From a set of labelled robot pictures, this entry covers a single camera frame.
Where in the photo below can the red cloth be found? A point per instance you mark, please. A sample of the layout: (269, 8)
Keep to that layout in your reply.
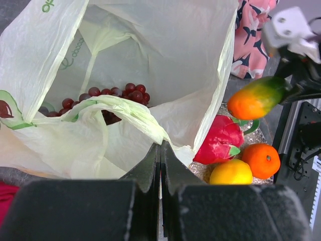
(7, 194)

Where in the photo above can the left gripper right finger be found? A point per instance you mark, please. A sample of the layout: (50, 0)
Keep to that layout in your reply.
(175, 176)

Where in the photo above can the yellow lemon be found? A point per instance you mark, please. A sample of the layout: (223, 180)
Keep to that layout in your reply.
(233, 172)

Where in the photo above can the speckled round plate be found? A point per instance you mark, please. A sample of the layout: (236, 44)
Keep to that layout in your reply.
(204, 171)

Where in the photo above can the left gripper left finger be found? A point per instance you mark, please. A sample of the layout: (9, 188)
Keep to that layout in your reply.
(143, 211)

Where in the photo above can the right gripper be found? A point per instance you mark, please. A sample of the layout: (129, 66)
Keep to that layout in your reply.
(305, 81)

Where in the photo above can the pink patterned cloth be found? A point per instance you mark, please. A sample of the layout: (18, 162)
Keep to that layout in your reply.
(250, 57)

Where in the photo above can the pale green plastic bag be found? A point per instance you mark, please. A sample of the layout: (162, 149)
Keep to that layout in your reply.
(88, 86)

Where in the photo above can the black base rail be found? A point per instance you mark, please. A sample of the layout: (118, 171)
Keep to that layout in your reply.
(298, 142)

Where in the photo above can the red dragon fruit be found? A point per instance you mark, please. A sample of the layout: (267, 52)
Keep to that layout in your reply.
(223, 140)

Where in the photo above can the red grape bunch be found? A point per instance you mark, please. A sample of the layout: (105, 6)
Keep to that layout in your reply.
(113, 103)

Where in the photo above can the orange green mango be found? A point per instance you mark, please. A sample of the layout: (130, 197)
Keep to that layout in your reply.
(258, 98)

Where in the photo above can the orange tangerine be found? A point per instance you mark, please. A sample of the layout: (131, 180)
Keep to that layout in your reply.
(263, 160)

